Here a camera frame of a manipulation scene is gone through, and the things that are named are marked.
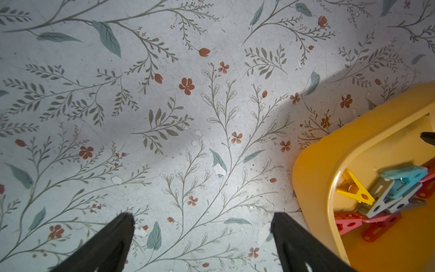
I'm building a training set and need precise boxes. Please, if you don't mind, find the yellow plastic storage box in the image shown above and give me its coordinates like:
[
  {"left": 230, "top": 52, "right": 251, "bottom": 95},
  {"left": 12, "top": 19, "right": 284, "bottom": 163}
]
[{"left": 292, "top": 82, "right": 435, "bottom": 272}]

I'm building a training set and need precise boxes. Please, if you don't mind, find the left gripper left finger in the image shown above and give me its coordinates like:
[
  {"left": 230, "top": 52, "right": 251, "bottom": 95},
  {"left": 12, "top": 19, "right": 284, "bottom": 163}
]
[{"left": 52, "top": 213, "right": 135, "bottom": 272}]

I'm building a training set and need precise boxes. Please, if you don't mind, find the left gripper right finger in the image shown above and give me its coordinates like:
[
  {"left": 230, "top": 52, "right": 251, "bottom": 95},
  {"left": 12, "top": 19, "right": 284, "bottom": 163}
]
[{"left": 271, "top": 213, "right": 354, "bottom": 272}]

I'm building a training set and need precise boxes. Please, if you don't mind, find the red clothespin in box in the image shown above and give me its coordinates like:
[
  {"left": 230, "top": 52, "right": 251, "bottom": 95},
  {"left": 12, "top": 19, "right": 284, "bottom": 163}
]
[{"left": 362, "top": 159, "right": 435, "bottom": 242}]

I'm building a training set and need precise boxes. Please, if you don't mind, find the grey clothespin in box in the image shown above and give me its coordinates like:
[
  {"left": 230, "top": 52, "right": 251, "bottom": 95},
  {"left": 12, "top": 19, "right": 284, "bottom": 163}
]
[{"left": 357, "top": 178, "right": 427, "bottom": 219}]

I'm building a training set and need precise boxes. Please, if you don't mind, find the yellow clothespin in box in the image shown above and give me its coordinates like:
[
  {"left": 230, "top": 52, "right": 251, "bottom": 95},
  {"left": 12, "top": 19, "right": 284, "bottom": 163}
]
[{"left": 336, "top": 168, "right": 375, "bottom": 206}]

